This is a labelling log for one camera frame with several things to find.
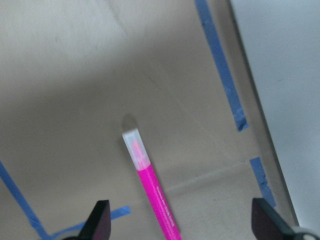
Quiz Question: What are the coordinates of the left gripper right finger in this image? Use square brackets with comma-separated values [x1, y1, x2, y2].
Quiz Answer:
[251, 198, 320, 240]

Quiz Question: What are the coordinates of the pink highlighter pen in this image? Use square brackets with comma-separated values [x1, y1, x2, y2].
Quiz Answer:
[122, 128, 182, 240]

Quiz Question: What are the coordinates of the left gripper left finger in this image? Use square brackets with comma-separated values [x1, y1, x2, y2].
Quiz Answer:
[64, 200, 111, 240]

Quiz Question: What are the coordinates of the silver laptop notebook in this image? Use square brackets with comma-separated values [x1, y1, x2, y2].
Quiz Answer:
[231, 0, 320, 232]

